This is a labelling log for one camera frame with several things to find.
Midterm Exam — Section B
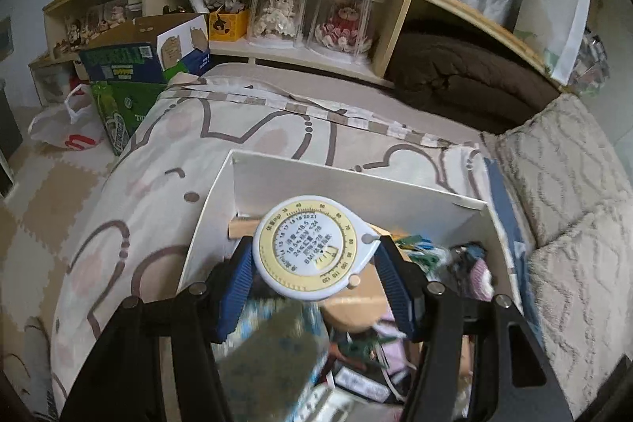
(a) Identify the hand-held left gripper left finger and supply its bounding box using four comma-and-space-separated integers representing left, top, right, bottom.
59, 237, 255, 422

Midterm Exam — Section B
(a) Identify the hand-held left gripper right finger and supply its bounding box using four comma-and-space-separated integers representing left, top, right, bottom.
373, 235, 574, 422

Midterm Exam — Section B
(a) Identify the round white tape measure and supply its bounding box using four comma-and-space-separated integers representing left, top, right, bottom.
252, 195, 383, 303

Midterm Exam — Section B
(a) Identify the white storage box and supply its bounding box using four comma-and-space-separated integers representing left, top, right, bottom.
175, 149, 525, 422

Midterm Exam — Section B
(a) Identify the tan cardboard piece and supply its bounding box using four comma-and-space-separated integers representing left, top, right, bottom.
320, 280, 397, 331

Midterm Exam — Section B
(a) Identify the teal patterned packet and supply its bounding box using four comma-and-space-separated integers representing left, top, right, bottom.
216, 297, 328, 422

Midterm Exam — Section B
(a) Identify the pink knitted item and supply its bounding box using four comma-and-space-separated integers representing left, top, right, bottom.
445, 243, 496, 301

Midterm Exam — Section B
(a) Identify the printed pink and white blanket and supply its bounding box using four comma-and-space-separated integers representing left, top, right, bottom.
49, 63, 495, 422

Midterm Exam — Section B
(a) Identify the beige textured pillow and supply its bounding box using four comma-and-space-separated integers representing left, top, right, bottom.
479, 95, 633, 251
525, 207, 633, 408

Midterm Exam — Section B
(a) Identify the green cardboard box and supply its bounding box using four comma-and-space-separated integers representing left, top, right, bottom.
90, 81, 170, 156

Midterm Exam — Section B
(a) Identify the brown blanket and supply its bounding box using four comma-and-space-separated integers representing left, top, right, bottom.
385, 30, 562, 135

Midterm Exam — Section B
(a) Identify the white plastic bag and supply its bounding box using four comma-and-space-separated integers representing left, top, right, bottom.
28, 83, 107, 151

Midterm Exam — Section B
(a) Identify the yellow box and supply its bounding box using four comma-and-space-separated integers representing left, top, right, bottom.
208, 8, 251, 43

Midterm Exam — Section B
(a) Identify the blue cardboard box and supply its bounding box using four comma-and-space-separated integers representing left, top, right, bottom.
79, 13, 212, 85

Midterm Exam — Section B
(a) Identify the clear case with red doll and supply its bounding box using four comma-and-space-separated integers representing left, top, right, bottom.
309, 0, 387, 58

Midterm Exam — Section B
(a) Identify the clear case with white doll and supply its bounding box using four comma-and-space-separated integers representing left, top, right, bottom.
247, 0, 316, 50

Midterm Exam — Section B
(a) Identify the row of small figurines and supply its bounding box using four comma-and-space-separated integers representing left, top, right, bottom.
52, 1, 132, 57

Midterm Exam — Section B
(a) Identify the clear faceted container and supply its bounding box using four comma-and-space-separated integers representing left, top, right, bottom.
568, 25, 615, 97

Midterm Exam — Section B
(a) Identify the white paper bag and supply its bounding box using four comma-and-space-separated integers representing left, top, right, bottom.
513, 0, 593, 87

